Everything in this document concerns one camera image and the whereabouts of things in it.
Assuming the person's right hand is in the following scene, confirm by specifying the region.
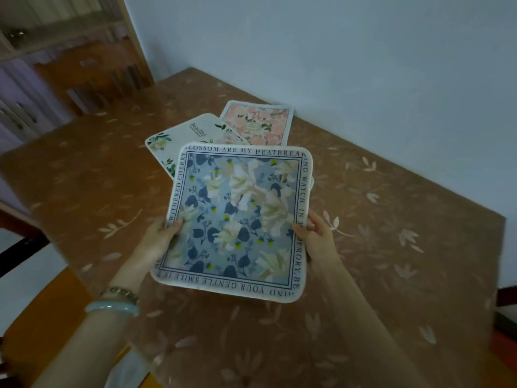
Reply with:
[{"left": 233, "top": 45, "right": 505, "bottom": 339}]
[{"left": 291, "top": 209, "right": 345, "bottom": 274}]

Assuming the person's left hand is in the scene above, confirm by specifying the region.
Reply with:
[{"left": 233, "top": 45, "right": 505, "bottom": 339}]
[{"left": 121, "top": 217, "right": 185, "bottom": 280}]

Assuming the blue floral placemat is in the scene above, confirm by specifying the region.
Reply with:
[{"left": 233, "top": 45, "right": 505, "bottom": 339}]
[{"left": 150, "top": 142, "right": 315, "bottom": 303}]

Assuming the cream borderless floral placemat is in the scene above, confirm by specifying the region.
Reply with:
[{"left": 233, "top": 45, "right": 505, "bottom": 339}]
[{"left": 144, "top": 113, "right": 248, "bottom": 181}]

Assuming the pink floral placemat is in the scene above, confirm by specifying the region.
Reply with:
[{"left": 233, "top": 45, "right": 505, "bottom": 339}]
[{"left": 219, "top": 100, "right": 295, "bottom": 147}]

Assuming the person's right forearm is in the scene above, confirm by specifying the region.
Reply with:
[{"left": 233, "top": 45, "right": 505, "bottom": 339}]
[{"left": 313, "top": 258, "right": 434, "bottom": 388}]

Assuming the person's left forearm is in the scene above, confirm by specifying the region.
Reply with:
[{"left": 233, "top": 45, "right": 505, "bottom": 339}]
[{"left": 32, "top": 266, "right": 143, "bottom": 388}]

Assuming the pale green jade bangle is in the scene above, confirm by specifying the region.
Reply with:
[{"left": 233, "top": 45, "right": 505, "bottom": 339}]
[{"left": 83, "top": 299, "right": 141, "bottom": 319}]

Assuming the wooden table with floral cover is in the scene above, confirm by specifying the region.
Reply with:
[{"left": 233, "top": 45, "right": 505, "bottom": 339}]
[{"left": 0, "top": 67, "right": 508, "bottom": 388}]

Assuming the orange wooden chair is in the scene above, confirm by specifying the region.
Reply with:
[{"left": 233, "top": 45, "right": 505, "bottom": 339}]
[
  {"left": 34, "top": 36, "right": 155, "bottom": 117},
  {"left": 0, "top": 265, "right": 135, "bottom": 388}
]

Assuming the wooden shelf cabinet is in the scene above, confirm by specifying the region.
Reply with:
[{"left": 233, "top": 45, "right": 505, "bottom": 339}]
[{"left": 0, "top": 0, "right": 155, "bottom": 158}]

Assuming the brown beaded bracelet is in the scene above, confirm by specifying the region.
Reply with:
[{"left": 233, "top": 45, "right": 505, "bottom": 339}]
[{"left": 99, "top": 286, "right": 141, "bottom": 306}]

